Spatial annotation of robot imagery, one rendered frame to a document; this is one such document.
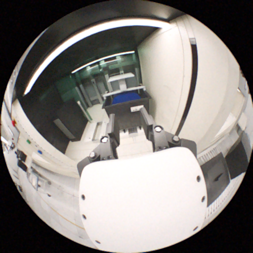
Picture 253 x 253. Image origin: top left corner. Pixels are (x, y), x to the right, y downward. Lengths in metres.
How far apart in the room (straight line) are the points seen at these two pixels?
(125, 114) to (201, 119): 0.31
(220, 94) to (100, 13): 0.24
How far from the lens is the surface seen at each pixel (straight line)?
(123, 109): 0.35
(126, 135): 0.46
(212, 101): 0.16
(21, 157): 2.90
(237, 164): 0.89
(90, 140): 0.57
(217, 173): 0.62
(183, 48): 0.21
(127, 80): 1.01
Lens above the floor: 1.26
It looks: 44 degrees down
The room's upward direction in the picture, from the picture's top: 15 degrees counter-clockwise
